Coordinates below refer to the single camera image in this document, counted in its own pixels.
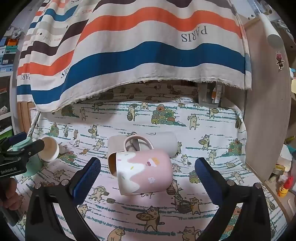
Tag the bear sticker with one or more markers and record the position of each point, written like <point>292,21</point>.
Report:
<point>279,60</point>

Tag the striped cloth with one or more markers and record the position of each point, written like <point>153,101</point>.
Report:
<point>143,53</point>

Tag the mint green cup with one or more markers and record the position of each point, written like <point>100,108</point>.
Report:
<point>34,166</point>

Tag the wooden cabinet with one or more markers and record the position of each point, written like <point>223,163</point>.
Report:
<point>26,115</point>

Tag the small white orange bottle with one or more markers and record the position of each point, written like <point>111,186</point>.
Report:
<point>217,93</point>

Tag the grey cup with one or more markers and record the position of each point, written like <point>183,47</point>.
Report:
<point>163,141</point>

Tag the cream white cup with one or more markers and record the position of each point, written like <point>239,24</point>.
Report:
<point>48,148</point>

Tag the white plastic container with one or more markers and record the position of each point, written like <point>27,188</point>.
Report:
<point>285,157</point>

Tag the wooden side panel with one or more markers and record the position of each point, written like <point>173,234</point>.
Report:
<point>266,111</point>

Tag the stack of storage boxes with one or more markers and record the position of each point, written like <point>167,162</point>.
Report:
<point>8,55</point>

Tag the pink and white cup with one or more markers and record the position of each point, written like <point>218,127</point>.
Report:
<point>143,171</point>

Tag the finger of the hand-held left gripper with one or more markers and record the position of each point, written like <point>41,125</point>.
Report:
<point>34,148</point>
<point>17,139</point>

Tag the cat printed blanket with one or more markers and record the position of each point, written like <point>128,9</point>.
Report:
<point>143,120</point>

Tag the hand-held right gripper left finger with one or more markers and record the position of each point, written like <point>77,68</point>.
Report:
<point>86,179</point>

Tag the person's left hand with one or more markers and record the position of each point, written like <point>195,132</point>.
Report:
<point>10,192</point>

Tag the yellow and red toy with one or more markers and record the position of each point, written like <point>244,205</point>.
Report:
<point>285,187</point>

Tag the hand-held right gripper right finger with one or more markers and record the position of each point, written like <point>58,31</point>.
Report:
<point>207,180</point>

